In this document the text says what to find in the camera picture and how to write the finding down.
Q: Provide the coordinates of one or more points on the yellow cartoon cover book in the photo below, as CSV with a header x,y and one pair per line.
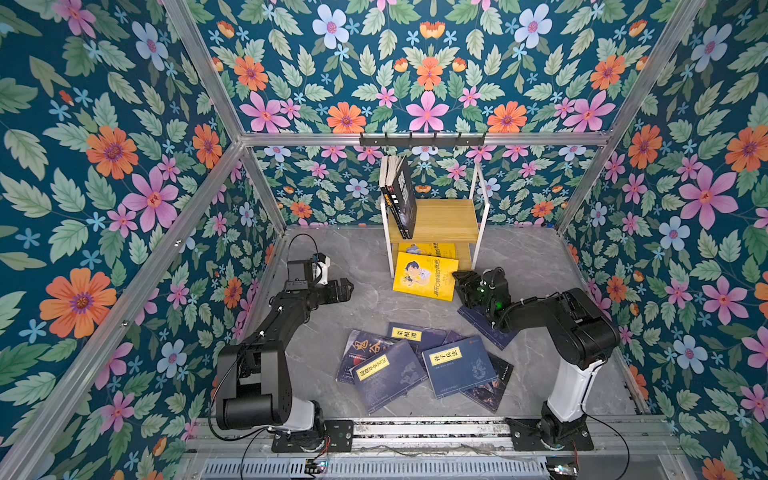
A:
x,y
425,276

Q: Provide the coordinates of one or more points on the blue book in middle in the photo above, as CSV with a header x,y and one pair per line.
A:
x,y
421,338

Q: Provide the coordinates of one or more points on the black hook rail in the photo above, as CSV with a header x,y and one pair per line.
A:
x,y
409,140

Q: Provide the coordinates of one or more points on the white wooden book shelf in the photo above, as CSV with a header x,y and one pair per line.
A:
x,y
442,221

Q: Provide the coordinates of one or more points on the blue book yellow label right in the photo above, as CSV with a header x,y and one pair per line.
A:
x,y
458,366

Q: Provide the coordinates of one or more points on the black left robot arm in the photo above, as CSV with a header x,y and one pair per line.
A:
x,y
254,387

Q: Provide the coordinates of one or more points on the small dark blue book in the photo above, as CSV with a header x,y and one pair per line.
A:
x,y
498,338

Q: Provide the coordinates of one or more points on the dark patterned book bottom right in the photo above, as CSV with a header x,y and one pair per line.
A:
x,y
489,396

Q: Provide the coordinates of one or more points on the aluminium mounting rail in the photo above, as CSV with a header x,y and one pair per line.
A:
x,y
613,436

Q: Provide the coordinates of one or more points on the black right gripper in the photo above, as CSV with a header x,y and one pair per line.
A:
x,y
473,279

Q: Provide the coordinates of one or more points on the yellow book under shelf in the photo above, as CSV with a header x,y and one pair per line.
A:
x,y
442,250

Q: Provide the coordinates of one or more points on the black wolf cover book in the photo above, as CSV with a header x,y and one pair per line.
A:
x,y
406,210

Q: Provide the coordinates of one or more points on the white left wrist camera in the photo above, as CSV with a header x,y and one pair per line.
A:
x,y
319,268

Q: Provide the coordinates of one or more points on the blue book yellow label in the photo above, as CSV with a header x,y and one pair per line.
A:
x,y
458,366
388,375

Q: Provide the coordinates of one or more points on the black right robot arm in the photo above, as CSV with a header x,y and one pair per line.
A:
x,y
582,334

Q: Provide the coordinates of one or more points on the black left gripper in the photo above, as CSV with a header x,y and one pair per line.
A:
x,y
343,292

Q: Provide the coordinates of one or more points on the blue book yellow label left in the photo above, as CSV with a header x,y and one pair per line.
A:
x,y
388,375

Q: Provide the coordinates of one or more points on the dark book orange calligraphy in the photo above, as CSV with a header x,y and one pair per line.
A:
x,y
360,346

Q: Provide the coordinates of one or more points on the black book on shelf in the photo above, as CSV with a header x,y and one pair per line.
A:
x,y
388,171

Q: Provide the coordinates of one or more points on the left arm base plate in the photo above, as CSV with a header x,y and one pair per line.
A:
x,y
325,436

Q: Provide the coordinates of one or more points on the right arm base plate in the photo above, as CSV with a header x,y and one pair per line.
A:
x,y
549,434

